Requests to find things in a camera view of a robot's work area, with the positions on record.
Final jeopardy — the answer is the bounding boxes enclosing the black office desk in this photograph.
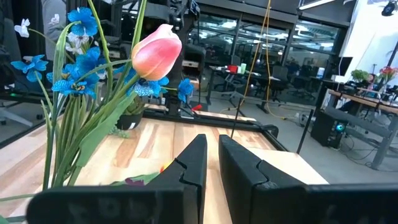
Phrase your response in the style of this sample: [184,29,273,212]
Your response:
[206,65,271,113]

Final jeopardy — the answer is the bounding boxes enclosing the wooden desk grey legs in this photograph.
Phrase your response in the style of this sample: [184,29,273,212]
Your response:
[325,88,398,171]

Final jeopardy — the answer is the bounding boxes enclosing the black computer tower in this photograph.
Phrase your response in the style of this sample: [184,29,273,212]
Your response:
[310,110,348,149]

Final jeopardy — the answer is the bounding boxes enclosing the pink flowers in vase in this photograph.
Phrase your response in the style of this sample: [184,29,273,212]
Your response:
[378,65,398,91]

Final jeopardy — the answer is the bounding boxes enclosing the blue artificial flower bunch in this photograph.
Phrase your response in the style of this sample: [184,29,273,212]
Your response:
[11,0,195,190]

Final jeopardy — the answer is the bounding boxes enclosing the thin black metal rod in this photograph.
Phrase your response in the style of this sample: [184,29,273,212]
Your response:
[231,98,246,140]
[296,108,315,156]

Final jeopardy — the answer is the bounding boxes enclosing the small green bushy plant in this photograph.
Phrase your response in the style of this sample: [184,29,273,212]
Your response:
[351,68,370,83]

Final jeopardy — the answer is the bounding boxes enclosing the black round ceiling camera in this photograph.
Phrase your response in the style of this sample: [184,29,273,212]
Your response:
[381,1,398,17]

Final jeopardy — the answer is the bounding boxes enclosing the black computer monitor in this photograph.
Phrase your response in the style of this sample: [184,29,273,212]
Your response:
[329,55,354,78]

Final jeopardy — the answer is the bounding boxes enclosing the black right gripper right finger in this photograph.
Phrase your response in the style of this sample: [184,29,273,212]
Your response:
[218,134,312,224]

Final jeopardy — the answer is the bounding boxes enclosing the pink artificial tulip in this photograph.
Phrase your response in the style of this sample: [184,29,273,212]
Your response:
[67,24,183,187]

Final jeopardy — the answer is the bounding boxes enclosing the potted green artificial plant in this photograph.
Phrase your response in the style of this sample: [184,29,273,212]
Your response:
[108,95,147,140]

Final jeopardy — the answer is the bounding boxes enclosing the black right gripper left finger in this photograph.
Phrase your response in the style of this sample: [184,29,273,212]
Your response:
[146,133,208,224]

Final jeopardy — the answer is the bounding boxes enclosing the person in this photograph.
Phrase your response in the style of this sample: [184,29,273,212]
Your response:
[41,0,68,60]

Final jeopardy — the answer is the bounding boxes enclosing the yellow hanging cable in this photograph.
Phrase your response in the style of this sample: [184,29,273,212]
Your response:
[265,12,290,121]
[242,0,272,99]

